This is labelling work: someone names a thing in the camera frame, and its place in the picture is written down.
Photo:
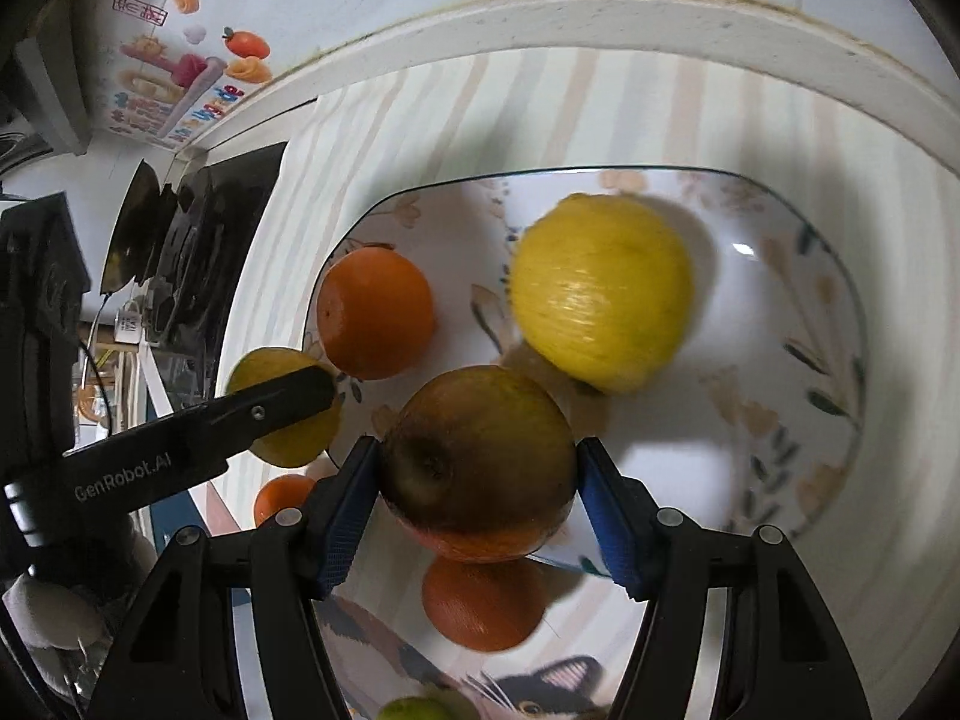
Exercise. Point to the brownish orange fruit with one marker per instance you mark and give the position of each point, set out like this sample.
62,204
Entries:
480,450

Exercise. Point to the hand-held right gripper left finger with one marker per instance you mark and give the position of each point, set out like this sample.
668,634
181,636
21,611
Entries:
343,521

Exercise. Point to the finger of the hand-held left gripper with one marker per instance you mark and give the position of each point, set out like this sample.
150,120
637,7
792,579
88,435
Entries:
277,401

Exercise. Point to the small orange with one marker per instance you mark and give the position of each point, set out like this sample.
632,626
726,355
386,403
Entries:
281,499

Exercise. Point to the yellow-green citrus fruit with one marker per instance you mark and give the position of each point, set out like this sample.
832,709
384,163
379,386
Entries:
296,439

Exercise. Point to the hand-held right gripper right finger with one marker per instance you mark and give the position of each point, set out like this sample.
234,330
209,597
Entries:
606,521

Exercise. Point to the floral white ceramic plate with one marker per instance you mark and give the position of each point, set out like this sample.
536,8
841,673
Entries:
750,360

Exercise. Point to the white power plug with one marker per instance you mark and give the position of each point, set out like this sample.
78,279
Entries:
127,324

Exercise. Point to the cat print mat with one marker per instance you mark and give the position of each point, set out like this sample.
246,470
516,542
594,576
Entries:
525,690

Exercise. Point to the person's left hand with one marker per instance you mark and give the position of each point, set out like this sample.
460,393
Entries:
52,611

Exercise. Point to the striped tablecloth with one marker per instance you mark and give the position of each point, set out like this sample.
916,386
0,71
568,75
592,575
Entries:
885,540

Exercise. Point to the colourful printed box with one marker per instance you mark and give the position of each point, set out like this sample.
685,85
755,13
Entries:
150,97

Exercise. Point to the large yellow lemon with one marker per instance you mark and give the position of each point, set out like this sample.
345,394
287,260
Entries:
600,292

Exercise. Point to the green citrus fruit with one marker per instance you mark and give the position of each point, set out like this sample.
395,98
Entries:
420,709

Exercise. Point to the black gas stove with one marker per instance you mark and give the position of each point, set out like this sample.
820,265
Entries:
210,240

